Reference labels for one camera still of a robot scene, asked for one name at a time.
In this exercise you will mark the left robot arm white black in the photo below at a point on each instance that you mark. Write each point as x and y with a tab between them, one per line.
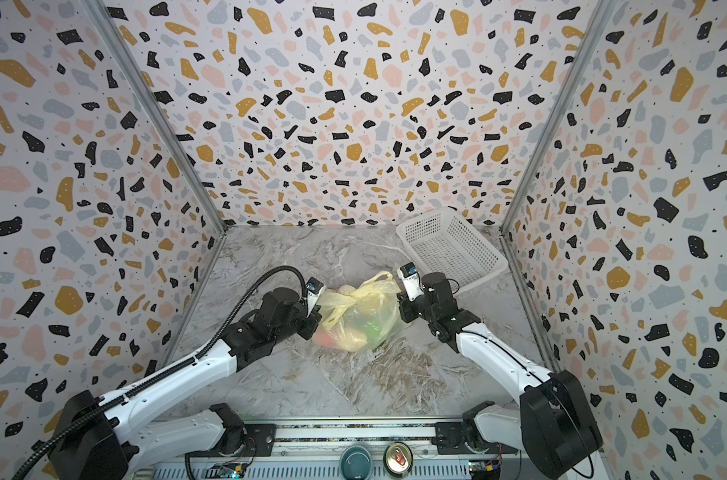
111	436

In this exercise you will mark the right green circuit board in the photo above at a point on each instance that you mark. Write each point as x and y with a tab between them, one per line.
485	469

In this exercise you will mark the left green circuit board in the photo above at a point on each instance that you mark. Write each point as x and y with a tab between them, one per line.
230	470

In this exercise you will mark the yellow plastic bag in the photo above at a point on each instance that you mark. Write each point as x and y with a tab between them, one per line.
359	318

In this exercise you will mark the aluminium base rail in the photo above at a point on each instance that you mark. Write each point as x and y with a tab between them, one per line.
305	448

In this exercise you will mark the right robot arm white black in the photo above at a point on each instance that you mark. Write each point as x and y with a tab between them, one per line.
552	423

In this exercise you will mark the white plastic mesh basket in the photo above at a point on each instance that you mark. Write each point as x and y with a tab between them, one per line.
444	241

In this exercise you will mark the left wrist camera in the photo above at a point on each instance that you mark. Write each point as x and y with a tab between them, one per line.
314	289

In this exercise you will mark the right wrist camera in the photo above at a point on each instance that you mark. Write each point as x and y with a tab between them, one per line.
411	281

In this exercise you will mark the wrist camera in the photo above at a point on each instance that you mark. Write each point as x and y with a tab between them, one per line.
314	289
411	281

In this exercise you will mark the teal round cup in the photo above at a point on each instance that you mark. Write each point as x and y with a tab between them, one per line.
356	463

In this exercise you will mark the metal drink can top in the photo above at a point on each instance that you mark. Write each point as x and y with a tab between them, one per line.
398	460

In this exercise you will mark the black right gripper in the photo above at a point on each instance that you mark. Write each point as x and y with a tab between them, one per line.
409	309

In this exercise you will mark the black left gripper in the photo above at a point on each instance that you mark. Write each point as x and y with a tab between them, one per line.
311	321

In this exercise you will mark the green circuit board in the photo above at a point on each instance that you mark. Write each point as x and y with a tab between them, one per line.
485	469
230	470

